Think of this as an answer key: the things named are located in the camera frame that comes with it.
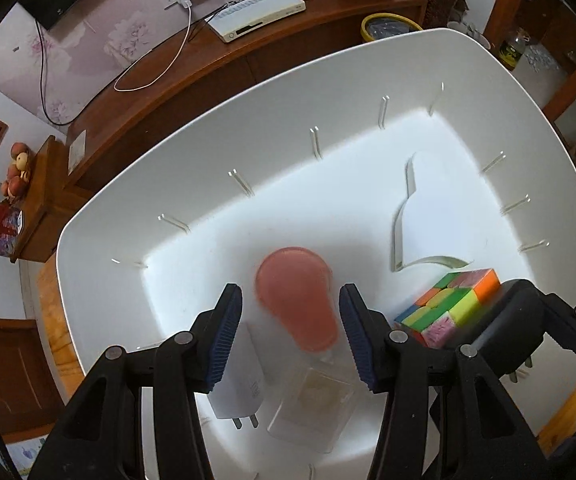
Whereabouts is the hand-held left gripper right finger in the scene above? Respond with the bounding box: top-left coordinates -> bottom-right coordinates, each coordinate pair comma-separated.
339,282 -> 549,480

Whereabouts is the black television cable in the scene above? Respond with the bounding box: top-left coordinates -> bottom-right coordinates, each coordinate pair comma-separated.
35,22 -> 98,126

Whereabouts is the peach ornament cluster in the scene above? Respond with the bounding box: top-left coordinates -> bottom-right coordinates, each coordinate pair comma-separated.
0,141 -> 33,198

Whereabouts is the white set-top box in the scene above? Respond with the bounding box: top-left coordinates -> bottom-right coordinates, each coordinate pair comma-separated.
207,0 -> 307,44

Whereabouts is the long wooden television stand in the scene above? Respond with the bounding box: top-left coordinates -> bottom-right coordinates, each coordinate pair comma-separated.
65,0 -> 429,186

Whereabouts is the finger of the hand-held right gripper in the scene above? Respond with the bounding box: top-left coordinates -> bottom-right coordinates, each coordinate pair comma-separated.
543,289 -> 576,362

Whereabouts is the pink yellow-rimmed trash bin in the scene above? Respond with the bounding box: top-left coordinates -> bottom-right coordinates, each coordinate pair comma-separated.
360,12 -> 425,43

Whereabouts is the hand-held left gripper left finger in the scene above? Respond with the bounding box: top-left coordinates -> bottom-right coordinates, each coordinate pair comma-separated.
28,282 -> 243,480

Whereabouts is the grey paper pad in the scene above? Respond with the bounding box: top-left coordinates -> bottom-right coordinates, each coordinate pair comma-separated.
68,129 -> 88,176

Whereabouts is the white bottle-shaped card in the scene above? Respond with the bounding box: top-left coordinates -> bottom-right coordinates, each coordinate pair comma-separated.
390,151 -> 474,273

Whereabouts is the white plastic storage bin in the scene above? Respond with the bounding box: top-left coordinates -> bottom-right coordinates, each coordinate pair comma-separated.
55,27 -> 576,480

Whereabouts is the clear plastic box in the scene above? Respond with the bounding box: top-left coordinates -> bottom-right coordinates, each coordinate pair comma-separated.
267,350 -> 357,453

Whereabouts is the white charging cable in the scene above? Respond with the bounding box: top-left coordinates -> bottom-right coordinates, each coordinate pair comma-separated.
114,5 -> 193,93

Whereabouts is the pastel puzzle cube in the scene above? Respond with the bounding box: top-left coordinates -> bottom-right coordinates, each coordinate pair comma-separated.
393,267 -> 501,350

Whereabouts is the red printed box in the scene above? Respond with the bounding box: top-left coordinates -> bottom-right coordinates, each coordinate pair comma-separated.
0,200 -> 26,256

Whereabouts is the white charger plug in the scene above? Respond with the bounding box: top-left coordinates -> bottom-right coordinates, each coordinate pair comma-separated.
208,322 -> 267,431

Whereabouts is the small wooden cabinet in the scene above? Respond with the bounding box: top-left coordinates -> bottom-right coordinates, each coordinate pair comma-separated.
10,135 -> 71,263

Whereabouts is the black charger plug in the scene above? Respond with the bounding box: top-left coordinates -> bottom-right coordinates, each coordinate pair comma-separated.
470,279 -> 549,383

